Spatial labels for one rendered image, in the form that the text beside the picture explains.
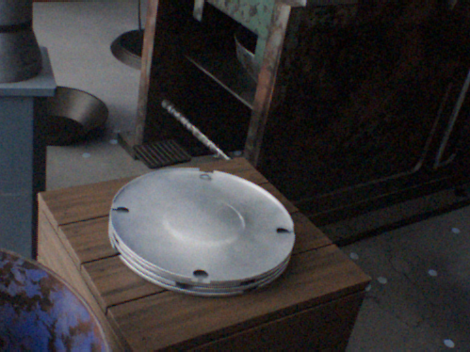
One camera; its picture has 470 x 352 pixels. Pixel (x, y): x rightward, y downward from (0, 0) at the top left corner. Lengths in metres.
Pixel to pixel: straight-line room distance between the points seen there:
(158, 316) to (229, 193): 0.29
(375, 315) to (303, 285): 0.56
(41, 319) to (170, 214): 0.30
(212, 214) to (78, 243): 0.21
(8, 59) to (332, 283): 0.66
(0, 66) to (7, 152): 0.17
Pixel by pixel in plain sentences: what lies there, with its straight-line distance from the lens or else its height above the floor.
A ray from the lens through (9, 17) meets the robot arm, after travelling 1.22.
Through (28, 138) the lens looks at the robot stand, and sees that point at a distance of 1.30.
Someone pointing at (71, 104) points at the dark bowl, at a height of 0.03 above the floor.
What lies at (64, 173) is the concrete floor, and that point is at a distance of 1.83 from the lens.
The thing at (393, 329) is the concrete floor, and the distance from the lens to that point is 1.55.
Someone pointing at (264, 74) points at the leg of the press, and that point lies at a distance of 1.38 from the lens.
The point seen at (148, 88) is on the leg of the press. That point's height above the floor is 0.22.
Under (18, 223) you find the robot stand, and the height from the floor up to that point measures 0.15.
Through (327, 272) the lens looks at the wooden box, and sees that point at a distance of 1.06.
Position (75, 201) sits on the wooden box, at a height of 0.35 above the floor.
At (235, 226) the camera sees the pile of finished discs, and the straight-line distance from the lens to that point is 1.05.
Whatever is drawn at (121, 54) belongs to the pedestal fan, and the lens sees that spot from 2.51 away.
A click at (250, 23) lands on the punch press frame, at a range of 1.50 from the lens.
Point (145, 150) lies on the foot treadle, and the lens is 1.64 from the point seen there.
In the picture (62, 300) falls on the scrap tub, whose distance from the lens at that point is 0.79.
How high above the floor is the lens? 0.99
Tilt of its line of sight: 32 degrees down
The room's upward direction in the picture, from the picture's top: 11 degrees clockwise
